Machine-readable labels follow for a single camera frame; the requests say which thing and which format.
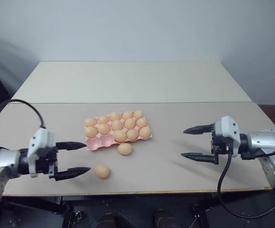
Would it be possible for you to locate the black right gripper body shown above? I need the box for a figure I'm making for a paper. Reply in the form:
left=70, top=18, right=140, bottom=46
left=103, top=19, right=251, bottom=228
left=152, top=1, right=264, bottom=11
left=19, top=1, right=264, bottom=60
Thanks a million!
left=210, top=129, right=233, bottom=165

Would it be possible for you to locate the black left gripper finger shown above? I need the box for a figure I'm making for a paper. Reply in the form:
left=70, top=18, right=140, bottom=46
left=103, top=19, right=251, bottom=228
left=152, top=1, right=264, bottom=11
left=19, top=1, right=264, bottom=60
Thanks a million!
left=56, top=141, right=87, bottom=151
left=54, top=167, right=91, bottom=182

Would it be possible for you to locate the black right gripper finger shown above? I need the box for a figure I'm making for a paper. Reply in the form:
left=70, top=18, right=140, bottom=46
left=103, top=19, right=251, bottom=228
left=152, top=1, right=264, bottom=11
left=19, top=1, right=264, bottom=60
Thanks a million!
left=183, top=123, right=216, bottom=135
left=180, top=152, right=216, bottom=164

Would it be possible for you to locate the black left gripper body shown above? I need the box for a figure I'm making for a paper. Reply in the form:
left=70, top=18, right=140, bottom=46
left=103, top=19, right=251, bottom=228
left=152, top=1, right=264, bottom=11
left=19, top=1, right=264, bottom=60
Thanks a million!
left=35, top=146, right=59, bottom=181

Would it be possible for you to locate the pink egg tray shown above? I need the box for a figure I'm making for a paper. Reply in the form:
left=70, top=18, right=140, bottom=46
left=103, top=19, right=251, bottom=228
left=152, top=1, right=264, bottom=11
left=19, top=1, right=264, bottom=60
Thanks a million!
left=83, top=111, right=153, bottom=152

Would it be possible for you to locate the dark rounded shape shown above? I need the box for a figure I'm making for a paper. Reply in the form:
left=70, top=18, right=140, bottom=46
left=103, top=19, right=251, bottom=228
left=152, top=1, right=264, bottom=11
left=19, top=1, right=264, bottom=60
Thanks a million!
left=96, top=213, right=119, bottom=228
left=153, top=209, right=177, bottom=228

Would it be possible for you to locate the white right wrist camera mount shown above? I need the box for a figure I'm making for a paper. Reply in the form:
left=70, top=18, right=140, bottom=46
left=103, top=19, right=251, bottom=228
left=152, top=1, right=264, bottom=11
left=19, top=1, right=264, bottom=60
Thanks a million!
left=213, top=115, right=241, bottom=158

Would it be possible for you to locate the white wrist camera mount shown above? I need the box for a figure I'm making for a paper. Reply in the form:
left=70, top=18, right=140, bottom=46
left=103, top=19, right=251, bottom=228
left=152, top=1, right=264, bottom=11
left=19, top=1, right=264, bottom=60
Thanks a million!
left=27, top=128, right=55, bottom=179
left=213, top=115, right=241, bottom=158

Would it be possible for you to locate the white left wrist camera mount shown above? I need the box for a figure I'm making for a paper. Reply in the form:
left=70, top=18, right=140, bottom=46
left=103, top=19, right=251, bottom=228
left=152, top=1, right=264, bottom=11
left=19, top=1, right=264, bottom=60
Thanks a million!
left=27, top=128, right=55, bottom=179

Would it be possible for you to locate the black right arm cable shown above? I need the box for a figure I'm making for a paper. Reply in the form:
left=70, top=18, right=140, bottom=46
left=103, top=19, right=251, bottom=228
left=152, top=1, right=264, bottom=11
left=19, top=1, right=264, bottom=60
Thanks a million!
left=216, top=142, right=275, bottom=218

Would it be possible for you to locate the black table frame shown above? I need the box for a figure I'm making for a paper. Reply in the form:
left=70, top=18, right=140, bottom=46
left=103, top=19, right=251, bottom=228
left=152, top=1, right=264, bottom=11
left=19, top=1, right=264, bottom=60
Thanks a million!
left=1, top=189, right=275, bottom=228

